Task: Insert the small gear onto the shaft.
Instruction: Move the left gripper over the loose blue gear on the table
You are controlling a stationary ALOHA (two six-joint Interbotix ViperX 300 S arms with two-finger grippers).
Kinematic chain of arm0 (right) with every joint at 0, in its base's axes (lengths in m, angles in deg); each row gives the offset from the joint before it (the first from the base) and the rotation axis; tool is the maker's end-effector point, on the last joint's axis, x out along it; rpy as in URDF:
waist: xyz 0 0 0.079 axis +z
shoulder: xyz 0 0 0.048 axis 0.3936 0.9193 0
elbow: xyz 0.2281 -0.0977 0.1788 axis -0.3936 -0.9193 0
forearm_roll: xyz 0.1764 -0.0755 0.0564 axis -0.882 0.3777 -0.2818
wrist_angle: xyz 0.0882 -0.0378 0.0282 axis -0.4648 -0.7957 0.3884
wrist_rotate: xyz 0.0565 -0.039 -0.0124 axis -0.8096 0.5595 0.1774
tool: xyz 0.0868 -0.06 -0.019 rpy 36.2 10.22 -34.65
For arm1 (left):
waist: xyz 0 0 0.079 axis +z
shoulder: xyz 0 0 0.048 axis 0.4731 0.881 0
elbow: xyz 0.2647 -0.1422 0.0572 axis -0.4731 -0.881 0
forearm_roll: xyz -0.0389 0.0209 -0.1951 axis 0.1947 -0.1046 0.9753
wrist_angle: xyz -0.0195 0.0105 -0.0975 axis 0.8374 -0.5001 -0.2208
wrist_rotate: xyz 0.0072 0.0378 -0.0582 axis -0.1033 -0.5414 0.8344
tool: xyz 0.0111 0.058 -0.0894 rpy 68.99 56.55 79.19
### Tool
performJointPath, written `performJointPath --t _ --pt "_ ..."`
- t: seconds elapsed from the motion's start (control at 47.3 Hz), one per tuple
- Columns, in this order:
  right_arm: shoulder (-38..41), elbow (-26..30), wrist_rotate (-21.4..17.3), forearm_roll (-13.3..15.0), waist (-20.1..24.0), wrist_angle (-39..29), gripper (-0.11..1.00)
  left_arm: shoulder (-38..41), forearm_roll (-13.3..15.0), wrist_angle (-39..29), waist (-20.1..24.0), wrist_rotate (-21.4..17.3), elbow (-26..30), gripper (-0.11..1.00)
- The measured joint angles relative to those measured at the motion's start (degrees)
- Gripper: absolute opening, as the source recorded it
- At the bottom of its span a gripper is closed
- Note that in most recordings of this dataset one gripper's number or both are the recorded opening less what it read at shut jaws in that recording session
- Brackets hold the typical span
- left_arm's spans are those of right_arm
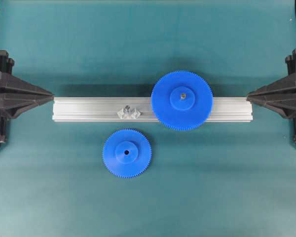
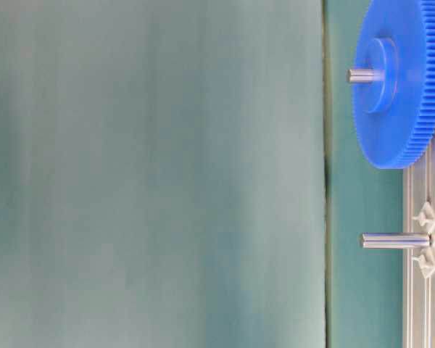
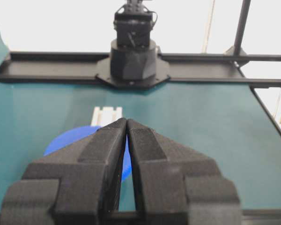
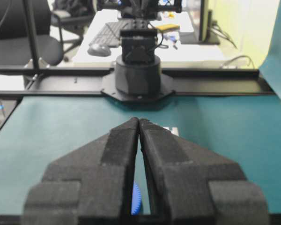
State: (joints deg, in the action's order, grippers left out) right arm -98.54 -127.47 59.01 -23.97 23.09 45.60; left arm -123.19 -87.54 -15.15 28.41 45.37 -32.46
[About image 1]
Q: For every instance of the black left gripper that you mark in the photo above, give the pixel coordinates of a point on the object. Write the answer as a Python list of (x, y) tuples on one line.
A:
[(12, 87)]

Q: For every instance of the small blue gear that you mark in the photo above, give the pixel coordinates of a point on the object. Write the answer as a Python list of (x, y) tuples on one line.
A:
[(127, 153)]

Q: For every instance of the large blue gear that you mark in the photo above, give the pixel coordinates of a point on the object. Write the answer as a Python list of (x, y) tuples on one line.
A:
[(178, 114)]

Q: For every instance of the aluminium extrusion rail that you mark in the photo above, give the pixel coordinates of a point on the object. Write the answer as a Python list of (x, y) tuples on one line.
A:
[(225, 109)]

